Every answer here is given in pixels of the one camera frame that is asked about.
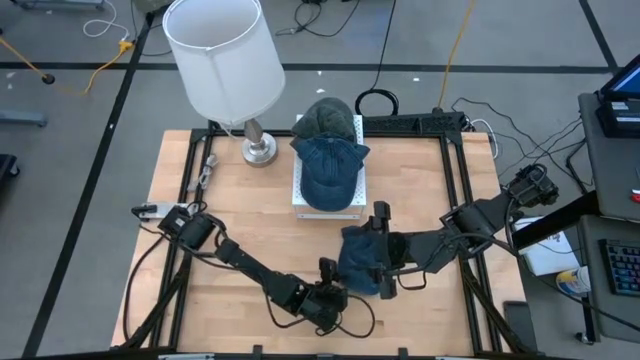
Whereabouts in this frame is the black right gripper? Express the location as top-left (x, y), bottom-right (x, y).
top-left (368, 200), bottom-right (416, 301)

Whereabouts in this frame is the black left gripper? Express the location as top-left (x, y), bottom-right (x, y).
top-left (295, 257), bottom-right (350, 337)

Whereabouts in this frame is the blue denim cap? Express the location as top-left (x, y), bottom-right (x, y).
top-left (293, 132), bottom-right (372, 213)
top-left (337, 225), bottom-right (389, 297)

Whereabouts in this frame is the white perforated metal shelf riser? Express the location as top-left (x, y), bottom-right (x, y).
top-left (291, 114), bottom-right (368, 221)

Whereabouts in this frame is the black power strip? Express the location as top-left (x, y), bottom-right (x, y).
top-left (363, 110), bottom-right (467, 135)

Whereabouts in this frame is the black phone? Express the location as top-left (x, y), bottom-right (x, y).
top-left (501, 299), bottom-right (540, 354)

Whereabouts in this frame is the white cardboard box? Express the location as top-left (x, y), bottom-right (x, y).
top-left (514, 215), bottom-right (581, 278)

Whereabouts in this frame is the black flat bar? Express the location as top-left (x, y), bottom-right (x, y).
top-left (510, 190), bottom-right (601, 251)

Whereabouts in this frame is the white container blue yellow label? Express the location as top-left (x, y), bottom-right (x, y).
top-left (555, 265), bottom-right (593, 298)

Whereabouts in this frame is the silver mounting plate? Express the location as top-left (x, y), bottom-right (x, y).
top-left (130, 202), bottom-right (176, 222)

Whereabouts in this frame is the grey desk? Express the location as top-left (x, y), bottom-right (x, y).
top-left (577, 214), bottom-right (640, 345)

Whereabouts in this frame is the grey side table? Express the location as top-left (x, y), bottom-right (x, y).
top-left (577, 91), bottom-right (640, 224)

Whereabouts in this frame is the black keyboard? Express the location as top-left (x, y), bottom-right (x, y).
top-left (598, 238), bottom-right (640, 298)

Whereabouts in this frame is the white shade silver table lamp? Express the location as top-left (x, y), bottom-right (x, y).
top-left (162, 0), bottom-right (287, 169)

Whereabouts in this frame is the black laptop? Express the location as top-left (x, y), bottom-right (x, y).
top-left (594, 52), bottom-right (640, 140)

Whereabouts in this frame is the black caster foot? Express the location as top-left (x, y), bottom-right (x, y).
top-left (0, 153), bottom-right (21, 182)

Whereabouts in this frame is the grey metal bar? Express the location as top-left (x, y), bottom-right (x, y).
top-left (0, 109), bottom-right (49, 128)

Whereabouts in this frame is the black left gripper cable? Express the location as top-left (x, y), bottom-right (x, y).
top-left (262, 292), bottom-right (376, 340)

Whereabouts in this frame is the black aluminium extrusion frame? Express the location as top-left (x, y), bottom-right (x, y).
top-left (110, 127), bottom-right (544, 360)

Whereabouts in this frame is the white looped cable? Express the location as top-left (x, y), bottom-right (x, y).
top-left (468, 117), bottom-right (501, 161)

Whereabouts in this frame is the black cable with coil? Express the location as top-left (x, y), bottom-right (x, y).
top-left (353, 0), bottom-right (401, 118)

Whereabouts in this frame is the black thin cable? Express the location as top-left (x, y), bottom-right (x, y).
top-left (449, 96), bottom-right (604, 196)

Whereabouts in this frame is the white coiled cable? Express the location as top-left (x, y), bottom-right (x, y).
top-left (186, 152), bottom-right (219, 195)

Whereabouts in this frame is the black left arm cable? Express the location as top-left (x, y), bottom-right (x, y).
top-left (122, 234), bottom-right (167, 346)

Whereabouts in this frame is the orange cable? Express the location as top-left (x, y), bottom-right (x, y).
top-left (436, 0), bottom-right (476, 112)

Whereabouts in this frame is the black loose cable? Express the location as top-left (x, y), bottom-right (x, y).
top-left (276, 0), bottom-right (362, 39)

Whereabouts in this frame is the yellow extension cable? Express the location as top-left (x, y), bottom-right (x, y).
top-left (0, 35), bottom-right (136, 97)

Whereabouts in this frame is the white loose cable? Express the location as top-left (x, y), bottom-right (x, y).
top-left (82, 0), bottom-right (132, 42)

